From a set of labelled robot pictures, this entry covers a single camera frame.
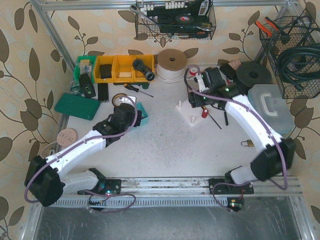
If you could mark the black handled hammer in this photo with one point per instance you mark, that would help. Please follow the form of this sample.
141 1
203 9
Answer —
226 118

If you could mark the white peg board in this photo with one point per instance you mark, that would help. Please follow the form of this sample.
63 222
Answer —
192 116

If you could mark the small yellow black screwdriver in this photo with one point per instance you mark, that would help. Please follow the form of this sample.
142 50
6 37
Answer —
135 89

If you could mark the black pipe fitting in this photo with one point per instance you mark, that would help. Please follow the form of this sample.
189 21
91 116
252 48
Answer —
139 66

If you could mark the top wire basket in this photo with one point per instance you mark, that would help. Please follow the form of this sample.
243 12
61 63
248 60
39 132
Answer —
166 20

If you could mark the teal plastic tray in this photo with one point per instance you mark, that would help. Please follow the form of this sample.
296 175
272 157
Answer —
144 118

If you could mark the brass padlock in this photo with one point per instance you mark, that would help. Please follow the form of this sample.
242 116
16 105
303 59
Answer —
247 143

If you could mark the round beige power socket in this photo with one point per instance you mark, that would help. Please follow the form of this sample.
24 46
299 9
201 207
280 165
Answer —
66 137

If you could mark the teal clear storage box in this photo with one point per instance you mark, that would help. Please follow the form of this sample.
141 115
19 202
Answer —
268 102

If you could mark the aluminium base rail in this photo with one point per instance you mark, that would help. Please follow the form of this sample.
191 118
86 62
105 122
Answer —
195 186

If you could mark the black disc spool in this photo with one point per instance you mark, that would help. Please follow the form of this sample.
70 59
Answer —
251 73

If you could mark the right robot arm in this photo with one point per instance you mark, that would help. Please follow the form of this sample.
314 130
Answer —
275 153

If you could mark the black pouch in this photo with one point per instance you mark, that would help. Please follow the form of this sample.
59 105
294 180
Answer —
228 71

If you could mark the orange handled pliers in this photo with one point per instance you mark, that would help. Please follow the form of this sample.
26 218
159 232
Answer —
264 27

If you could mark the red white tape roll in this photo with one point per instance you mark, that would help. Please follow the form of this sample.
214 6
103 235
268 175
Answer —
193 71

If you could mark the brown tape roll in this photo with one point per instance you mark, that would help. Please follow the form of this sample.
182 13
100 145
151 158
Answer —
119 99

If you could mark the black green device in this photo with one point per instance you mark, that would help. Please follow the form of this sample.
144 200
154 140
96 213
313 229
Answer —
86 86

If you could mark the yellow parts bin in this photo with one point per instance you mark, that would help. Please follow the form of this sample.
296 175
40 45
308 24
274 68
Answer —
122 70

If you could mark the large red spring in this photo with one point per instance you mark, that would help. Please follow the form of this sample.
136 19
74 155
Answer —
204 113

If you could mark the yellow black handled file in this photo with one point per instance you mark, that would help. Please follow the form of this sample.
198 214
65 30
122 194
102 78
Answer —
214 120

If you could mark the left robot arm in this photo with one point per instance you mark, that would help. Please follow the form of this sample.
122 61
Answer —
48 178

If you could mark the black rectangular block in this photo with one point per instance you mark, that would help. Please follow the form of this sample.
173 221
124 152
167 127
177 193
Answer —
103 92

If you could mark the white cord spool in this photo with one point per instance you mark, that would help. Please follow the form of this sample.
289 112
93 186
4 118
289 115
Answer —
171 66

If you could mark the wire basket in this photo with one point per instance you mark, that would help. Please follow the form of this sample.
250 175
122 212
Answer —
294 56
166 20

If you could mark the right wire basket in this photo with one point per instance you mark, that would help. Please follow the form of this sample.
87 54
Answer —
294 56

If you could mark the green plastic lid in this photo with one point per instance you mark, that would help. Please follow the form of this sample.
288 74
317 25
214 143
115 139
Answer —
77 106

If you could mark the green parts bin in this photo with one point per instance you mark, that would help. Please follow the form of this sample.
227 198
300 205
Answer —
84 65

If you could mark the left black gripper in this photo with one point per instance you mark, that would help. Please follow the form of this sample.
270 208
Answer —
137 114

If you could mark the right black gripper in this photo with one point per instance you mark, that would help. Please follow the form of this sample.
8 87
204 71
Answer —
194 100

